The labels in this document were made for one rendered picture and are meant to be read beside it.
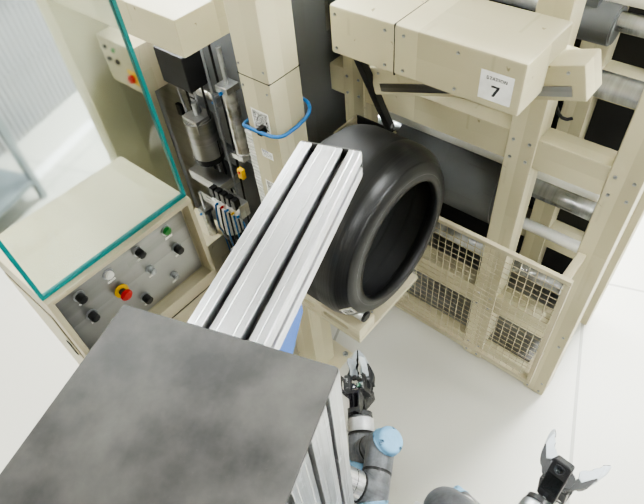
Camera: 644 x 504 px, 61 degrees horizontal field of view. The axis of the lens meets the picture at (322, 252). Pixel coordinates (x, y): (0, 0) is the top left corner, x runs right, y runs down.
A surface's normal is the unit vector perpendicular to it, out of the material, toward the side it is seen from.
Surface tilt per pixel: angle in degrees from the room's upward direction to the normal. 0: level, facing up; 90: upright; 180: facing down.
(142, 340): 0
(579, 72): 90
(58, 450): 0
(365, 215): 52
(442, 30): 0
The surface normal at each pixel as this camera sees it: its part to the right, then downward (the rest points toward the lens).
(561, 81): -0.65, 0.61
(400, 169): 0.48, -0.22
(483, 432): -0.08, -0.66
